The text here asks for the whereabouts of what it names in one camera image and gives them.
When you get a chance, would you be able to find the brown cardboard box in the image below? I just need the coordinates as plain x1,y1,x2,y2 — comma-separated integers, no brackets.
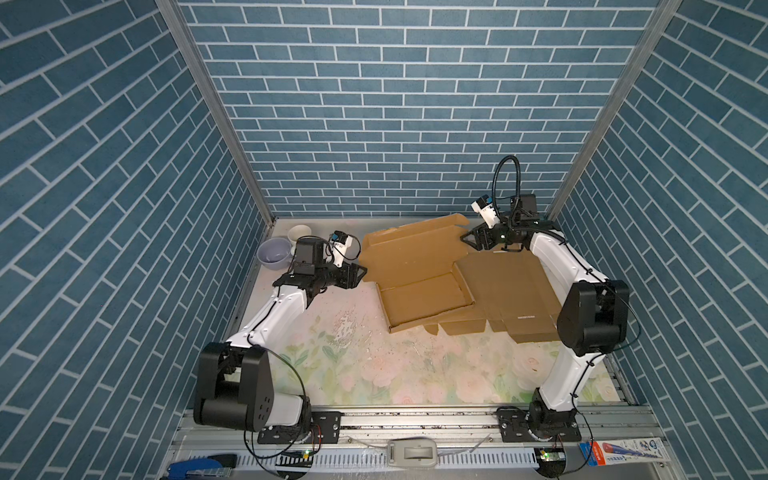
359,214,486,335

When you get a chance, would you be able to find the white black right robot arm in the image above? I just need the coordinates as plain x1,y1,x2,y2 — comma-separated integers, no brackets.
461,194,630,443

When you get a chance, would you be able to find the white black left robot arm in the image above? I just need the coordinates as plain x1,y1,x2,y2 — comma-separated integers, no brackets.
193,231,367,444

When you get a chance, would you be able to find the white red blue tube box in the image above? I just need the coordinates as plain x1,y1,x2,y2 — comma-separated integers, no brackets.
579,437,671,467

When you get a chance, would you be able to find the flat brown cardboard sheet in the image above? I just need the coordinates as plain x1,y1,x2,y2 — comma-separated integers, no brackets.
441,251,561,343

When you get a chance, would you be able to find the white ceramic mug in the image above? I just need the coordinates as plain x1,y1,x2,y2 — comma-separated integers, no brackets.
287,224,312,244

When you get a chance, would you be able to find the lavender speckled ceramic cup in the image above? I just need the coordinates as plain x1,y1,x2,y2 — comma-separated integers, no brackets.
256,237,294,271

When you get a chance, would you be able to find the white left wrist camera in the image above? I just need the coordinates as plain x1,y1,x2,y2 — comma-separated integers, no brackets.
329,230,353,267

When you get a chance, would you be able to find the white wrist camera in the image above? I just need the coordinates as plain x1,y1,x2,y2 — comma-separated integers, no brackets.
471,194,500,228
329,230,353,267

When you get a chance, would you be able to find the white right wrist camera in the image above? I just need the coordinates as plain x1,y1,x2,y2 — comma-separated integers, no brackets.
471,194,500,228

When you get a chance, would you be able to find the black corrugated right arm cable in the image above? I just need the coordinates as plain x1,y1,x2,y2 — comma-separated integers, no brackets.
490,154,522,211

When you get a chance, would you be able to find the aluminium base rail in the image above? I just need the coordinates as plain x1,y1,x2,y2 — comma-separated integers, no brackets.
161,404,681,479

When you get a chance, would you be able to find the grey metal corner post right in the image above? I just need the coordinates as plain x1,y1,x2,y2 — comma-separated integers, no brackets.
546,0,682,220

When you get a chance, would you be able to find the grey metal corner post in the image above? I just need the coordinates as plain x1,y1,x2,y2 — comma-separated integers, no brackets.
156,0,274,228
546,0,682,220

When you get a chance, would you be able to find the grey metal corner post left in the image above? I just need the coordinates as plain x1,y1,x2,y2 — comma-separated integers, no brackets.
156,0,274,228

